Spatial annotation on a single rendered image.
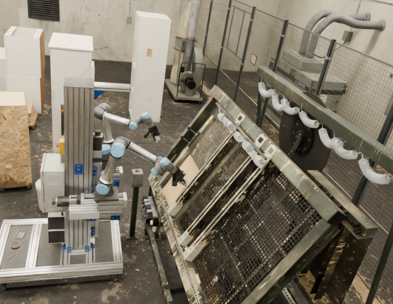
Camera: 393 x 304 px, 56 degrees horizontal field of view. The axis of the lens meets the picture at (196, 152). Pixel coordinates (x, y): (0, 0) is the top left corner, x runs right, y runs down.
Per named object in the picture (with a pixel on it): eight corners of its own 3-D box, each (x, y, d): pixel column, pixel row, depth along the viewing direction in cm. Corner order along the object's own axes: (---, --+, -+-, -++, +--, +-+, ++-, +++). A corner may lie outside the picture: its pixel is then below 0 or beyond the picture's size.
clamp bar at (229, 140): (172, 211, 370) (152, 202, 357) (248, 117, 342) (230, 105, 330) (174, 218, 361) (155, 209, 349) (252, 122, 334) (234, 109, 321)
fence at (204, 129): (161, 183, 411) (158, 182, 409) (214, 116, 389) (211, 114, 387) (162, 186, 407) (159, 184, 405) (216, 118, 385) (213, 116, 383)
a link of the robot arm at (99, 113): (89, 108, 364) (137, 122, 361) (94, 105, 374) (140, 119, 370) (88, 119, 369) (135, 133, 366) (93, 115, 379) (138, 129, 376)
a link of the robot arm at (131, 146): (113, 139, 334) (160, 166, 347) (111, 145, 324) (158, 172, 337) (119, 129, 330) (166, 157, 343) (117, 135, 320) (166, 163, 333)
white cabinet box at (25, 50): (14, 63, 746) (11, 26, 713) (45, 65, 763) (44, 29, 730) (6, 75, 678) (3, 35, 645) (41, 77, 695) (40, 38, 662)
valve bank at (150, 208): (137, 207, 418) (139, 189, 407) (149, 206, 422) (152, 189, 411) (144, 237, 377) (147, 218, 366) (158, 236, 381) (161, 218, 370)
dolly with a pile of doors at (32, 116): (8, 116, 693) (7, 101, 679) (38, 117, 708) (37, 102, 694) (2, 131, 642) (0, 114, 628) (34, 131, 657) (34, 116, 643)
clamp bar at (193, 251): (188, 254, 319) (166, 246, 307) (279, 149, 291) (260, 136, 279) (191, 263, 311) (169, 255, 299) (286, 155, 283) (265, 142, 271)
